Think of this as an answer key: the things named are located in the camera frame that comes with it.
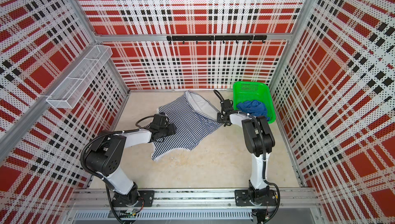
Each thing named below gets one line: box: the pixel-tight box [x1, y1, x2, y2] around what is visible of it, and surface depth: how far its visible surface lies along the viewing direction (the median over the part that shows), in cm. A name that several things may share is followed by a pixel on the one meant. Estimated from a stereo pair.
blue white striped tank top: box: [150, 90, 224, 160], surface depth 106 cm
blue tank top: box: [236, 99, 270, 122], surface depth 107 cm
